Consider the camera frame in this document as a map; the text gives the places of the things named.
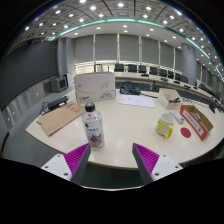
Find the brown paper envelope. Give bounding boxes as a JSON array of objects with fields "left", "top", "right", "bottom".
[{"left": 38, "top": 101, "right": 86, "bottom": 137}]

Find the grey box monitor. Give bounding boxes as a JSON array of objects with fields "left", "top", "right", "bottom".
[{"left": 49, "top": 75, "right": 69, "bottom": 94}]

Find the group of round ceiling lights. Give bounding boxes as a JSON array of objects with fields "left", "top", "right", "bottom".
[{"left": 19, "top": 0, "right": 224, "bottom": 78}]

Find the small white flat carton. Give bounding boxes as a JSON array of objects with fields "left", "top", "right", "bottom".
[{"left": 169, "top": 109, "right": 185, "bottom": 125}]

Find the black desk telephone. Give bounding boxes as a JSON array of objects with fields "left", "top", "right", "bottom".
[{"left": 119, "top": 84, "right": 142, "bottom": 96}]

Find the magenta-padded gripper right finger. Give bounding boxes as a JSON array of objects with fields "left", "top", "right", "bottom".
[{"left": 131, "top": 142, "right": 184, "bottom": 186}]

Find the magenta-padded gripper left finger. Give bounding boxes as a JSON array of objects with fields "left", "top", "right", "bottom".
[{"left": 40, "top": 142, "right": 92, "bottom": 186}]

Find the black power strip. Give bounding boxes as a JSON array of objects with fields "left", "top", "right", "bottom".
[{"left": 41, "top": 95, "right": 70, "bottom": 113}]

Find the white mug with yellow handle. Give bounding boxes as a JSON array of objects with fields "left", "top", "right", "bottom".
[{"left": 155, "top": 113, "right": 175, "bottom": 139}]

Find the open brown box, red side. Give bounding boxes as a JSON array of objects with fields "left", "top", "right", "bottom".
[{"left": 179, "top": 104, "right": 214, "bottom": 141}]

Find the large white printed box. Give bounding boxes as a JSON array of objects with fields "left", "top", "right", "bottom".
[{"left": 73, "top": 72, "right": 117, "bottom": 105}]

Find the small open white cardboard box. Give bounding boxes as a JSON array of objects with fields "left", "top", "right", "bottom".
[{"left": 157, "top": 87, "right": 184, "bottom": 110}]

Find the clear bottle with white label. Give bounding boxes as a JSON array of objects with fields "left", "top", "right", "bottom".
[{"left": 81, "top": 101, "right": 106, "bottom": 151}]

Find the row of black office chairs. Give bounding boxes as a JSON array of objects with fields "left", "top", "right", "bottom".
[{"left": 113, "top": 63, "right": 201, "bottom": 88}]

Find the white printed paper sheet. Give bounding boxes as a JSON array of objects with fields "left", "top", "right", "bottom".
[{"left": 118, "top": 93, "right": 157, "bottom": 109}]

